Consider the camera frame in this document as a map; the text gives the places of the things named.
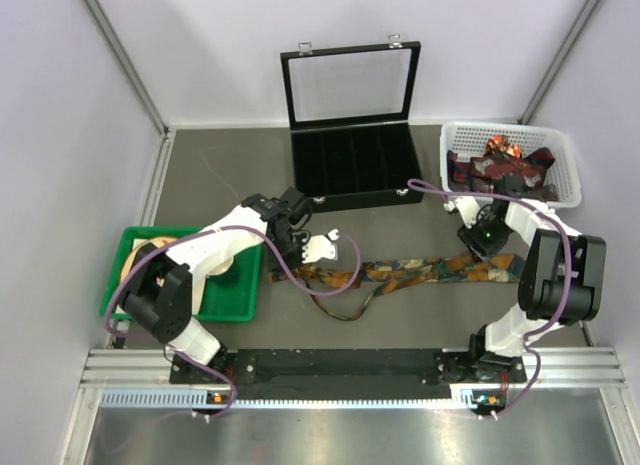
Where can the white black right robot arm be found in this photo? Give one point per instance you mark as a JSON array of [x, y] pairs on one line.
[[561, 279]]

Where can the white perforated plastic basket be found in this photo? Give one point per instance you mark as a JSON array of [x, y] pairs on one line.
[[468, 139]]

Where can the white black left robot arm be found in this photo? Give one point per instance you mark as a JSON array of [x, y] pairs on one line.
[[163, 289]]

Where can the dark red patterned tie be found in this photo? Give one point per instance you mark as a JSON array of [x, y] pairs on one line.
[[494, 172]]

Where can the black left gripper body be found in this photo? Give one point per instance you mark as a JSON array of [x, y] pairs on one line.
[[289, 248]]

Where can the red floral rolled tie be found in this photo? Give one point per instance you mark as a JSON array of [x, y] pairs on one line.
[[502, 144]]

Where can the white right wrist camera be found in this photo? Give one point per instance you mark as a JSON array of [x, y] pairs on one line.
[[466, 207]]

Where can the round beige painted plate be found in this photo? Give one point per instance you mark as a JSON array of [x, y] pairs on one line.
[[138, 243]]

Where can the green plastic tray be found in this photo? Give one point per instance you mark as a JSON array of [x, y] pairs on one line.
[[230, 297]]

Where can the orange blue leaf-pattern tie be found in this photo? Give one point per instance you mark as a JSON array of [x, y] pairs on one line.
[[391, 276]]

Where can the black glass-lid storage case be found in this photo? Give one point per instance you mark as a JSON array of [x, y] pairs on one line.
[[348, 113]]

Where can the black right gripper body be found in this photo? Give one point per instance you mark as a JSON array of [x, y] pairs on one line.
[[486, 237]]

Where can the grey slotted cable duct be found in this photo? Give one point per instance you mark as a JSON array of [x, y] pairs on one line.
[[210, 398]]

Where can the cream ceramic cup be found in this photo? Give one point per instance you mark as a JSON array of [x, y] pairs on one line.
[[221, 269]]

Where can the aluminium frame rail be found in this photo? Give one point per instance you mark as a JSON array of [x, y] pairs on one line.
[[564, 367]]

